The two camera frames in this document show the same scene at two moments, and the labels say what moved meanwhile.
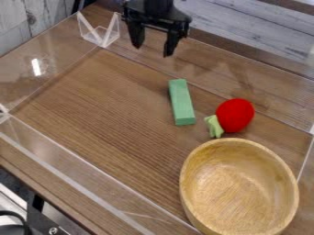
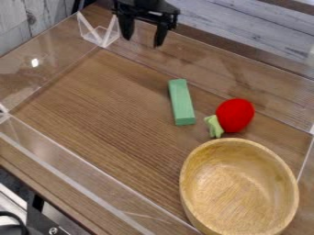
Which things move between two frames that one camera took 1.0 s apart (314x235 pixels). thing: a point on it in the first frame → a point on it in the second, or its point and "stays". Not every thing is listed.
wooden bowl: [239, 189] stays
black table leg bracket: [40, 224] stays
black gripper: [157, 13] → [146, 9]
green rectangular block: [182, 104] stays
